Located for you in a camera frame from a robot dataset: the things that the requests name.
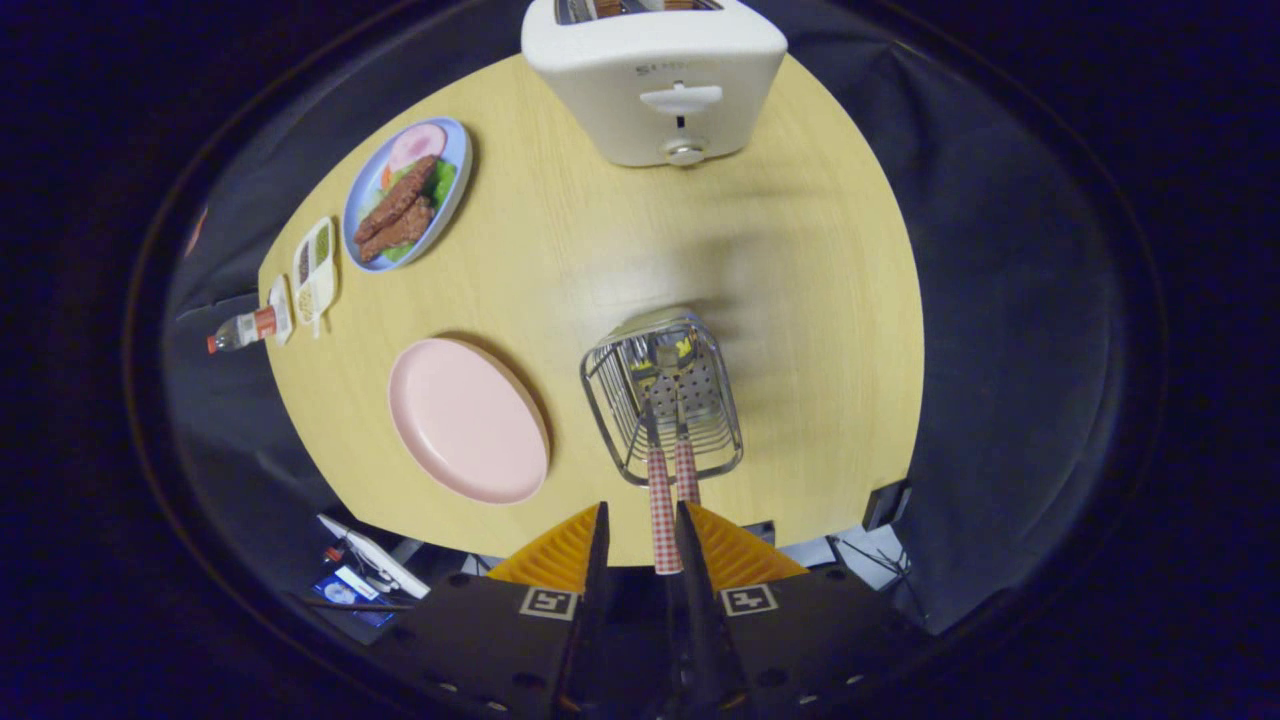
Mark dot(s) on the pink ham slice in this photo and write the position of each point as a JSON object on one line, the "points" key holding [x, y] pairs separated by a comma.
{"points": [[417, 145]]}

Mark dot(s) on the small black box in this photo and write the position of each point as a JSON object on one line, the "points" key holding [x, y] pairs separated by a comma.
{"points": [[887, 505]]}

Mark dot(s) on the blue packet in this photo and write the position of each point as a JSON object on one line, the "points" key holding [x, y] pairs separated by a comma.
{"points": [[345, 592]]}

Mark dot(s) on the pink plate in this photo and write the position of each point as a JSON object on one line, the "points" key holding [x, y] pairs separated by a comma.
{"points": [[465, 420]]}

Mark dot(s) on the white flat box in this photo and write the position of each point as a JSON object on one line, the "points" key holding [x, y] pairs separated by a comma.
{"points": [[375, 560]]}

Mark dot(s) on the small white square coaster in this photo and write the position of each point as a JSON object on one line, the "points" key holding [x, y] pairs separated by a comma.
{"points": [[281, 305]]}

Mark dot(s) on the clear bottle with red cap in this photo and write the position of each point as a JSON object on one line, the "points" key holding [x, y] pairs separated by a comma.
{"points": [[240, 330]]}

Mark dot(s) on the brown meat strip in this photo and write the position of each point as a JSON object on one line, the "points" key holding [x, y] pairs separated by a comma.
{"points": [[395, 232], [397, 198]]}

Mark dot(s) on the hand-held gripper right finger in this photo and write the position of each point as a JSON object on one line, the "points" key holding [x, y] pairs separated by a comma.
{"points": [[692, 580]]}

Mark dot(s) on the white toaster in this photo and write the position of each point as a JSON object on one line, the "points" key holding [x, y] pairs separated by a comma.
{"points": [[650, 50]]}

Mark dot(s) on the blue plate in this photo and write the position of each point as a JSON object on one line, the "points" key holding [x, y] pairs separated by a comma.
{"points": [[460, 145]]}

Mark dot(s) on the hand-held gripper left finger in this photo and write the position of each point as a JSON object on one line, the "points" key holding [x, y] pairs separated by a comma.
{"points": [[597, 580]]}

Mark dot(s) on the black backdrop cloth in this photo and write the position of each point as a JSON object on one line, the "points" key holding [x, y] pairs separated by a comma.
{"points": [[1000, 300]]}

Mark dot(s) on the green lettuce leaf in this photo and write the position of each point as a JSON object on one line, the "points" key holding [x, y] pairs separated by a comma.
{"points": [[443, 182]]}

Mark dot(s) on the white divided condiment tray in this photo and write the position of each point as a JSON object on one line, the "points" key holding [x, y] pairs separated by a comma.
{"points": [[316, 285]]}

